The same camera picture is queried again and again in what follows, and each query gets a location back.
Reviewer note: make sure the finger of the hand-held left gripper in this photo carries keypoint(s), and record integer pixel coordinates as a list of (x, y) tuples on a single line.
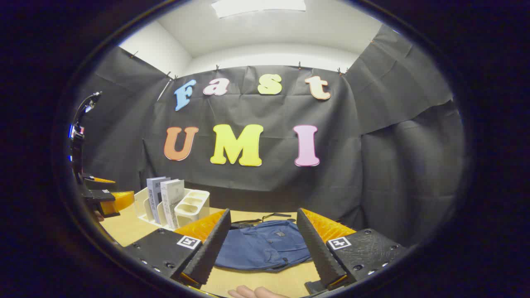
[(94, 184), (122, 200)]

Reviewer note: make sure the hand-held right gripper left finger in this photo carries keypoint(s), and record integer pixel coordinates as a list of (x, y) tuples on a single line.
[(211, 248)]

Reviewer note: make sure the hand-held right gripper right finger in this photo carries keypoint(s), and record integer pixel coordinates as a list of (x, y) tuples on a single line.
[(316, 248)]

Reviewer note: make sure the lilac grey book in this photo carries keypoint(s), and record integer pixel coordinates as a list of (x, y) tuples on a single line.
[(155, 198)]

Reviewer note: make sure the cream plastic bookshelf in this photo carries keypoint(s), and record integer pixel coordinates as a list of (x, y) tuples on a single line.
[(192, 207)]

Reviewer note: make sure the blue schoolbag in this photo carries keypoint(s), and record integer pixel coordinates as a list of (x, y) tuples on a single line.
[(261, 248)]

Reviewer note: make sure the white book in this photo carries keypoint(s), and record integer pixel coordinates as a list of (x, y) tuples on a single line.
[(172, 200)]

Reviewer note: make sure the computer monitor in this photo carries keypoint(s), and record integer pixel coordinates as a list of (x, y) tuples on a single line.
[(73, 132)]

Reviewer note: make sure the black gooseneck stand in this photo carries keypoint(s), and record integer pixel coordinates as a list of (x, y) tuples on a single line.
[(87, 106)]

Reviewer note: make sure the black backdrop cloth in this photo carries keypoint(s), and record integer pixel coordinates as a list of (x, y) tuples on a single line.
[(372, 165)]

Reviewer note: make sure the thin white rod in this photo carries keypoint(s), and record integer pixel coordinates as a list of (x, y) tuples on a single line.
[(164, 89)]

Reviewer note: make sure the ceiling light panel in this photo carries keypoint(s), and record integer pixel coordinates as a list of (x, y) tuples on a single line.
[(256, 7)]

